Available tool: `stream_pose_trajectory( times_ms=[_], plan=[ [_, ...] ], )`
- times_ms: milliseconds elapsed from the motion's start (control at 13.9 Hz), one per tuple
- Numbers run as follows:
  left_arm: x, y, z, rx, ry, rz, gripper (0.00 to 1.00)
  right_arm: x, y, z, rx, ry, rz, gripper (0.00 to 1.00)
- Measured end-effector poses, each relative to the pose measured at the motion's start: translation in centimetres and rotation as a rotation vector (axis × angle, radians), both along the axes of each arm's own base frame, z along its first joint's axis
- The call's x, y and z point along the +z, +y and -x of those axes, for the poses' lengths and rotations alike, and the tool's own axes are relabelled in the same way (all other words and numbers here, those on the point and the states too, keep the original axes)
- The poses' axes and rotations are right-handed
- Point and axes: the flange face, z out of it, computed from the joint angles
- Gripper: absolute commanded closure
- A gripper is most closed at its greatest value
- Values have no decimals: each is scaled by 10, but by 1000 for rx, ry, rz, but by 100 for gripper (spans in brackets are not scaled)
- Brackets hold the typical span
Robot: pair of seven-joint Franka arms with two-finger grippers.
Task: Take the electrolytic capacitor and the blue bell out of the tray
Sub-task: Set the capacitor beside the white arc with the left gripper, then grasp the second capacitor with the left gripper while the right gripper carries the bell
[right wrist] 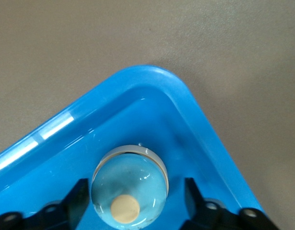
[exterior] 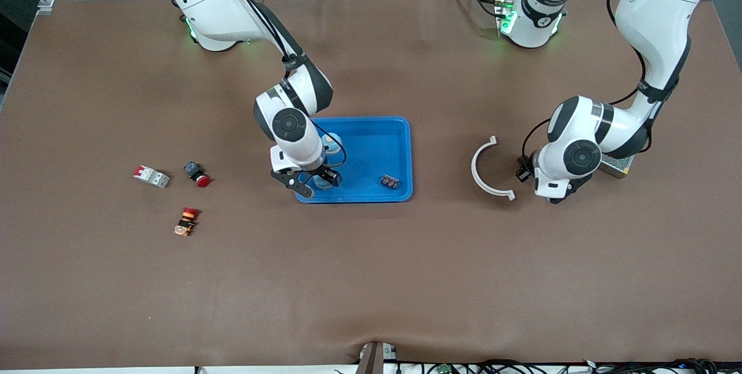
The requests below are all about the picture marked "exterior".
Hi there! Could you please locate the white red circuit breaker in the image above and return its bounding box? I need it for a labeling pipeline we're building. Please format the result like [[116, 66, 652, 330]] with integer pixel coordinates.
[[133, 165, 171, 189]]

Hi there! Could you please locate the grey metal mount post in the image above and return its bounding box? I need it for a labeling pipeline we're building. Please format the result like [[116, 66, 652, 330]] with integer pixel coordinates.
[[355, 341, 398, 374]]

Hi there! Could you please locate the red mushroom push button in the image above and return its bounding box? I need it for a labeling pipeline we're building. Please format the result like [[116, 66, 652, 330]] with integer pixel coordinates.
[[183, 161, 212, 188]]

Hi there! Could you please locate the blue plastic tray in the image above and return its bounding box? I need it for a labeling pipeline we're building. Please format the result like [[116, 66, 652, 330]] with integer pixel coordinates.
[[294, 116, 413, 204]]

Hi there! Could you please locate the metal mesh power supply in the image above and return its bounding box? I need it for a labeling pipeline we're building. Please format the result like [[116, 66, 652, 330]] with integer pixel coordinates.
[[599, 152, 635, 179]]

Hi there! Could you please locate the black cable bundle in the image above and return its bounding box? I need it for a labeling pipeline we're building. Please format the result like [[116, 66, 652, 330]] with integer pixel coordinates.
[[394, 358, 742, 374]]

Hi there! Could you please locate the white curved plastic bracket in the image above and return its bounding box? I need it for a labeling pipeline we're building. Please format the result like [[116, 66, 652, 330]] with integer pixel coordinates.
[[471, 136, 517, 202]]

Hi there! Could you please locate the red orange emergency button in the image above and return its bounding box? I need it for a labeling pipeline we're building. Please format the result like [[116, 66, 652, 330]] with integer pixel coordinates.
[[174, 207, 201, 237]]

